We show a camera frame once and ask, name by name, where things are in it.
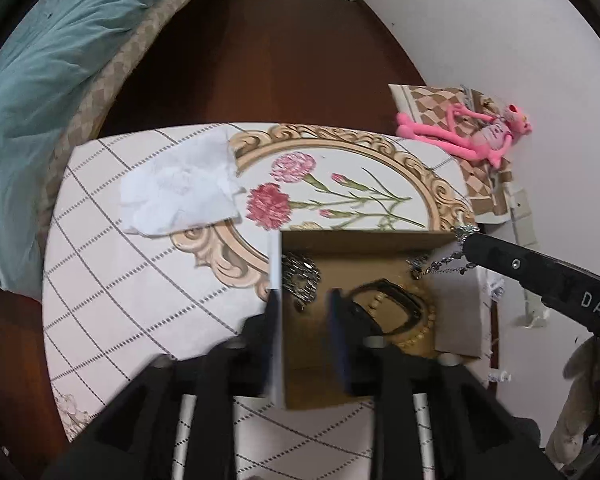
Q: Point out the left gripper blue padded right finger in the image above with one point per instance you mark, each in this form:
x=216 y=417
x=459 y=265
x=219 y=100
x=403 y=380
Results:
x=349 y=326

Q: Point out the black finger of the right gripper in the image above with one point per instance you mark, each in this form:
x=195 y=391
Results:
x=504 y=258

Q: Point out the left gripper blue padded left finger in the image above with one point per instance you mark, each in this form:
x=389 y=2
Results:
x=270 y=343

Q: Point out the white cardboard box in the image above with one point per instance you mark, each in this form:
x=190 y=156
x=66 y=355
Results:
x=413 y=287

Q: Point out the black smart band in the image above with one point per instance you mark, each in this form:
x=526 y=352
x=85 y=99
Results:
x=389 y=308

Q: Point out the white crumpled tissue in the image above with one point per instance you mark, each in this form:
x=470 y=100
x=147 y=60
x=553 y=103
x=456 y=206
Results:
x=190 y=186

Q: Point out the teal blanket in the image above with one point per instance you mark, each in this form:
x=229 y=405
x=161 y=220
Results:
x=46 y=65

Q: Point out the white wall socket strip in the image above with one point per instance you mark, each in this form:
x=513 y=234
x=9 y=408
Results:
x=522 y=223

